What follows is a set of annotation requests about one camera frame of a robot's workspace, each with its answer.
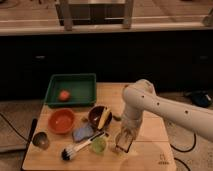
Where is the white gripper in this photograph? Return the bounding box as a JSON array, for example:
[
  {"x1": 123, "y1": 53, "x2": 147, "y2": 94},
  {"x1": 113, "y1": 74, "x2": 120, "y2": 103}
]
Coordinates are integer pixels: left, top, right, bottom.
[{"x1": 115, "y1": 108, "x2": 143, "y2": 153}]

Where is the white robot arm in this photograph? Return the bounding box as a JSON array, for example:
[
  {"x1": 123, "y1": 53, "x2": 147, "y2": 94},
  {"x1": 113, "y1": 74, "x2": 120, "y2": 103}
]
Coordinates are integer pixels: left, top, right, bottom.
[{"x1": 115, "y1": 79, "x2": 213, "y2": 153}]

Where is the white paper cup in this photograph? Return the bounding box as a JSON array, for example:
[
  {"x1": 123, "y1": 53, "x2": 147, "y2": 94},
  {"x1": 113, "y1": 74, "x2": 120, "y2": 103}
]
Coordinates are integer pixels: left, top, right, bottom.
[{"x1": 110, "y1": 134, "x2": 120, "y2": 154}]

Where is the green cucumber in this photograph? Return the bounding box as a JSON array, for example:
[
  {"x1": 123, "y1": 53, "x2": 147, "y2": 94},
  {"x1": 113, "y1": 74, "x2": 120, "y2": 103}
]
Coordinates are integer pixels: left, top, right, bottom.
[{"x1": 113, "y1": 115, "x2": 121, "y2": 121}]

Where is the yellow banana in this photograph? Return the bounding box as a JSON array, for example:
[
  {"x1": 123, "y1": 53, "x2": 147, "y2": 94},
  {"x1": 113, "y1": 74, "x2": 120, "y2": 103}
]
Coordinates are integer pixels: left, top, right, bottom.
[{"x1": 98, "y1": 108, "x2": 111, "y2": 130}]

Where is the dark brown bowl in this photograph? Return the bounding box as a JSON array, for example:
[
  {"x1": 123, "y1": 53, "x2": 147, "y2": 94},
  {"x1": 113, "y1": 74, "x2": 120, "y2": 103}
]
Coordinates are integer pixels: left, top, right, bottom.
[{"x1": 88, "y1": 106, "x2": 112, "y2": 130}]

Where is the blue sponge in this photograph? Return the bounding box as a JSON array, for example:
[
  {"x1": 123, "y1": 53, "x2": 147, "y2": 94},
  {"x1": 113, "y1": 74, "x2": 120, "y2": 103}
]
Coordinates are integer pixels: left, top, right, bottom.
[{"x1": 72, "y1": 124, "x2": 94, "y2": 142}]

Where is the black bristle brush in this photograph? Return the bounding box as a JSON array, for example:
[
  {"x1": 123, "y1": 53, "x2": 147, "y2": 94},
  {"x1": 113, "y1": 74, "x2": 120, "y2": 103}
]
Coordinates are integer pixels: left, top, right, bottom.
[{"x1": 61, "y1": 132, "x2": 105, "y2": 161}]

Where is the green plastic tray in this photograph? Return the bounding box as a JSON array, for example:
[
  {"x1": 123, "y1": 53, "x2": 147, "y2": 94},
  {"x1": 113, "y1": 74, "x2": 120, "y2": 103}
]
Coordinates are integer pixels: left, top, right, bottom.
[{"x1": 44, "y1": 73, "x2": 96, "y2": 108}]

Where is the orange bowl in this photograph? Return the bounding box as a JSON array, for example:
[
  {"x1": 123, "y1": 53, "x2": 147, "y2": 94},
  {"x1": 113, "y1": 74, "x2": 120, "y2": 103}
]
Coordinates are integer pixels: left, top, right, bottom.
[{"x1": 48, "y1": 108, "x2": 75, "y2": 134}]

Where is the red tomato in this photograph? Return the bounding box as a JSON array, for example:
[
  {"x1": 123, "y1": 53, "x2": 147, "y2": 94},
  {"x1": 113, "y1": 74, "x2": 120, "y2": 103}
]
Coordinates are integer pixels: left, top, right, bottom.
[{"x1": 58, "y1": 90, "x2": 71, "y2": 102}]

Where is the black cable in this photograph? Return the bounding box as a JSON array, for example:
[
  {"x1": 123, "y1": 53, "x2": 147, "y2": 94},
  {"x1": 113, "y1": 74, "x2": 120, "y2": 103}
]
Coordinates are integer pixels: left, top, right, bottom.
[{"x1": 170, "y1": 132, "x2": 198, "y2": 154}]

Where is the wooden stool frame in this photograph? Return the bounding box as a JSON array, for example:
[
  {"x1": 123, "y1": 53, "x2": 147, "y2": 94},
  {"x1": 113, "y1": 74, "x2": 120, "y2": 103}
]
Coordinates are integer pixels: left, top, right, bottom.
[{"x1": 55, "y1": 0, "x2": 134, "y2": 31}]

